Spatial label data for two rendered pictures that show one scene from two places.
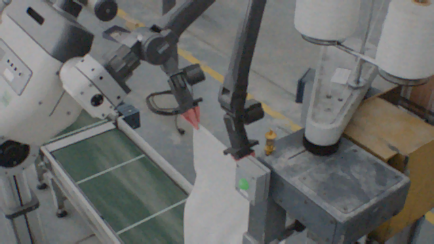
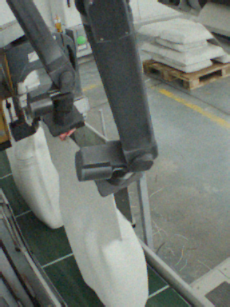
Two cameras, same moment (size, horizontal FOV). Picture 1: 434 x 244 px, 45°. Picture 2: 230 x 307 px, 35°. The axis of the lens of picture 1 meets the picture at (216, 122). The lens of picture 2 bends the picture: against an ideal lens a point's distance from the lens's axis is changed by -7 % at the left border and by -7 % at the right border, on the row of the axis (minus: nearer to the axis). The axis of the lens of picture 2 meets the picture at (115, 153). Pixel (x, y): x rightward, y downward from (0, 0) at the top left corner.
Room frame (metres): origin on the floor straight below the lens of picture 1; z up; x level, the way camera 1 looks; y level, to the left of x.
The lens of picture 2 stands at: (2.22, 0.26, 1.60)
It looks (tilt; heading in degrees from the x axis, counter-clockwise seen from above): 32 degrees down; 193
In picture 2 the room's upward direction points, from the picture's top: 10 degrees counter-clockwise
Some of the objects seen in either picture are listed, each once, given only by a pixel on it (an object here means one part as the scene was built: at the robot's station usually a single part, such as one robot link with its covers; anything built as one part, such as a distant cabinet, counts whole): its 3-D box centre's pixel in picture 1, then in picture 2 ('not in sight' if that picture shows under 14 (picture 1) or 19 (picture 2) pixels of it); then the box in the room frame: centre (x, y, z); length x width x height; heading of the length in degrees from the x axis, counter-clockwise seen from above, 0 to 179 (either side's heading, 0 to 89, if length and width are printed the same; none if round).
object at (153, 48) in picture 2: not in sight; (172, 45); (-2.05, 0.18, 0.32); 0.67 x 0.42 x 0.14; 132
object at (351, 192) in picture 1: (324, 202); (32, 63); (0.96, -0.27, 1.21); 0.30 x 0.25 x 0.30; 38
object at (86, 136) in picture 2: not in sight; (78, 145); (0.44, -0.33, 0.54); 1.05 x 0.02 x 0.41; 38
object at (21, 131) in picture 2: not in sight; (21, 128); (1.14, -0.29, 1.04); 0.08 x 0.06 x 0.05; 128
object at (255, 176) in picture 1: (251, 179); (76, 38); (0.96, -0.09, 1.29); 0.08 x 0.05 x 0.09; 38
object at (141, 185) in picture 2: not in sight; (148, 236); (1.01, 0.07, 0.39); 0.03 x 0.03 x 0.78; 38
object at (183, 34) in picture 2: not in sight; (192, 32); (-1.74, 0.44, 0.56); 0.66 x 0.42 x 0.15; 128
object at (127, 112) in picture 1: (118, 110); not in sight; (2.69, 0.61, 0.35); 0.30 x 0.15 x 0.15; 38
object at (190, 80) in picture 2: not in sight; (202, 61); (-2.09, 0.53, 0.07); 1.20 x 0.82 x 0.14; 130
